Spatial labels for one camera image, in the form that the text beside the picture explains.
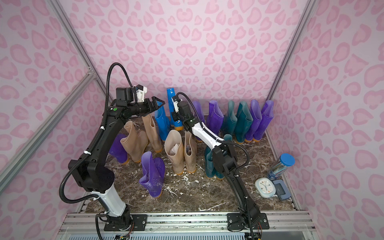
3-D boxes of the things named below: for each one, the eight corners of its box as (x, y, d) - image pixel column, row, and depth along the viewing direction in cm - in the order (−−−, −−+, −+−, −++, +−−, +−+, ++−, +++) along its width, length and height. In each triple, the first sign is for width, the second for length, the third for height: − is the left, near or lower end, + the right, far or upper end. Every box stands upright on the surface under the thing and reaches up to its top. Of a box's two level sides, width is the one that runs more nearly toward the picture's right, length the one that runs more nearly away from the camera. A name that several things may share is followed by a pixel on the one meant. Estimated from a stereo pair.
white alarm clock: (258, 198, 82) (259, 196, 80) (253, 179, 89) (255, 177, 86) (275, 198, 82) (278, 196, 80) (269, 179, 89) (272, 177, 86)
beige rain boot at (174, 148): (170, 177, 90) (162, 155, 69) (173, 155, 100) (166, 130, 79) (184, 177, 90) (180, 155, 69) (185, 155, 100) (182, 130, 79)
